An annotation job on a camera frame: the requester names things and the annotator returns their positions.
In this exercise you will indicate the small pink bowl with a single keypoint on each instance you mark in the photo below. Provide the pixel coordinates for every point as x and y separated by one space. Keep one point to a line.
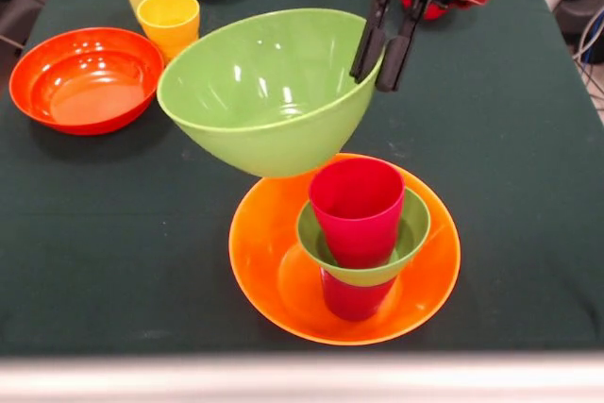
434 11

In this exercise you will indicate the large green bowl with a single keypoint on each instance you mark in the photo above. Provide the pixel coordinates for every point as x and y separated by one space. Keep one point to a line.
264 91

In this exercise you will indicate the pink cup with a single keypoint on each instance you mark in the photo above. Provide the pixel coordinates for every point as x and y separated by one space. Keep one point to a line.
358 228

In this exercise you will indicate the small green bowl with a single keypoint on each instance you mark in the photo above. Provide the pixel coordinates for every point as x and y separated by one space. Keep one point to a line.
417 233

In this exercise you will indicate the large orange bowl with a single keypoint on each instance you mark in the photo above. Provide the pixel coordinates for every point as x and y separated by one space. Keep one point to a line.
264 252

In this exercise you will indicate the purple cup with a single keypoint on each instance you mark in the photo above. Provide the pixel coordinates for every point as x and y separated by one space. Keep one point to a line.
354 299

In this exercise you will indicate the yellow cup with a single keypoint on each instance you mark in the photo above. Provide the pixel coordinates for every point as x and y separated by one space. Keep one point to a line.
168 21

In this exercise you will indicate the wide red-orange bowl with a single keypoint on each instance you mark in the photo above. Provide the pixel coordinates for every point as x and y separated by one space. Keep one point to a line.
87 87

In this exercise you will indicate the dark green tablecloth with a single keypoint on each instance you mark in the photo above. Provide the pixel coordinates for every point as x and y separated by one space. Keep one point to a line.
94 233

